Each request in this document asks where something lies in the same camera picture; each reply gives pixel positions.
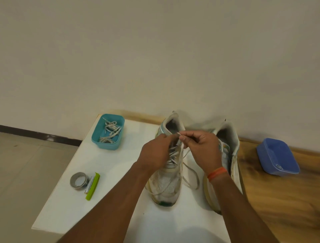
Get person's left hand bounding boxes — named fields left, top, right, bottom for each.
left=136, top=133, right=179, bottom=173

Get person's right hand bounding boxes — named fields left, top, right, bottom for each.
left=179, top=130, right=223, bottom=176

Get worn white sneaker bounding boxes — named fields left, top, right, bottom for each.
left=145, top=112, right=186, bottom=207
left=203, top=120, right=243, bottom=215

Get person's right forearm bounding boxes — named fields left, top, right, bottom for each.
left=210, top=173, right=279, bottom=243

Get person's left forearm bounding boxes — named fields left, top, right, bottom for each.
left=57, top=163, right=150, bottom=243

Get orange thread wristband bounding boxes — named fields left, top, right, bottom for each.
left=207, top=167, right=228, bottom=183

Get teal plastic container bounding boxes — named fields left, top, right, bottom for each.
left=91, top=114, right=125, bottom=151

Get blue plastic container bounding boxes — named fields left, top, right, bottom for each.
left=256, top=138, right=300, bottom=176

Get green utility cutter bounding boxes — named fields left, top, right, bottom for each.
left=84, top=172, right=101, bottom=201

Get grey tape roll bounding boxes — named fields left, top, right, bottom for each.
left=70, top=172, right=90, bottom=190

